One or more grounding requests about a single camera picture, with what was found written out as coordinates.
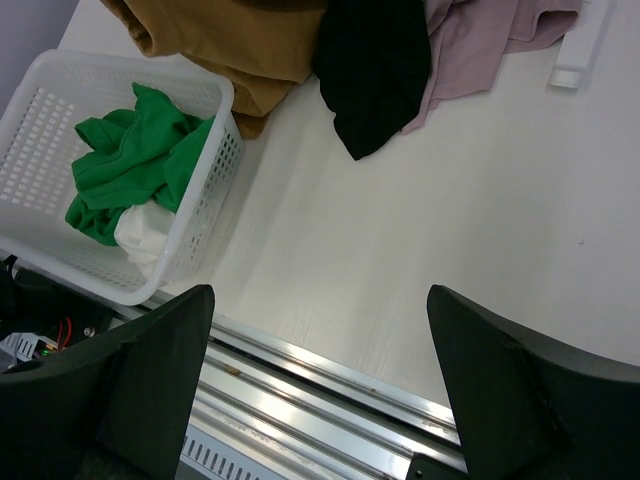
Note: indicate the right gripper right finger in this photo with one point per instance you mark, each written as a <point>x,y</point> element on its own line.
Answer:
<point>527,406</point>

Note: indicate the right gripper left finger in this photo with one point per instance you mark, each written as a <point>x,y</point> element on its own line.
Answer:
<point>120,400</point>

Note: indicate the white tank top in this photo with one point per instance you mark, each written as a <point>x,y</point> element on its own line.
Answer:
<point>141,232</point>

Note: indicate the green tank top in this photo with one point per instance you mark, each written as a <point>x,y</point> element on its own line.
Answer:
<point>146,153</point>

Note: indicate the brown tank top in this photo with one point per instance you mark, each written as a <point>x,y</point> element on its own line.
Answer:
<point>263,47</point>

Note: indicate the pink tank top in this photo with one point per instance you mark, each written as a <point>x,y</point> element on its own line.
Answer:
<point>468,40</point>

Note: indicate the black tank top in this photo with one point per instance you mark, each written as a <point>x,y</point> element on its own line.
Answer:
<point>373,61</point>

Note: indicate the white plastic basket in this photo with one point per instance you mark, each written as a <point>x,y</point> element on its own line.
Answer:
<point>39,145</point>

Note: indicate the white metal clothes rack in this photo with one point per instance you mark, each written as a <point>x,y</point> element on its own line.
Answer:
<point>580,47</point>

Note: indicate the white slotted cable duct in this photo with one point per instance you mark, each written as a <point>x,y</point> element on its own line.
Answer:
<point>199,449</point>

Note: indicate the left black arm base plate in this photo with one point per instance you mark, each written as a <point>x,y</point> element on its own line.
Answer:
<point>40,317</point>

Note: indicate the aluminium mounting rail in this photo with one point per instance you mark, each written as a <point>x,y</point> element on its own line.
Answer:
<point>298,415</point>

